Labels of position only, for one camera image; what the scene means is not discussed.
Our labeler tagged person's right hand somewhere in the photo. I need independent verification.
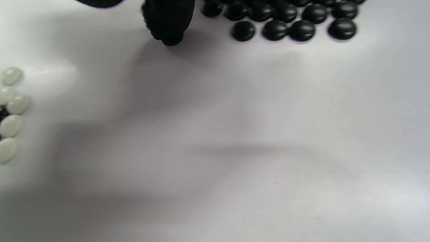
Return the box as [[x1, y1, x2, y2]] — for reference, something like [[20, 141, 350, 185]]
[[76, 0, 196, 46]]

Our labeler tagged group of black go stones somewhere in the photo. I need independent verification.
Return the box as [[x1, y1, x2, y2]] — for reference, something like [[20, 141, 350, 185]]
[[201, 0, 367, 42]]

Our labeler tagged pile of mixed go stones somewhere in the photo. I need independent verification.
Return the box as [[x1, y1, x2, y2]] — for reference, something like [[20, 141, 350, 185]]
[[0, 67, 32, 165]]

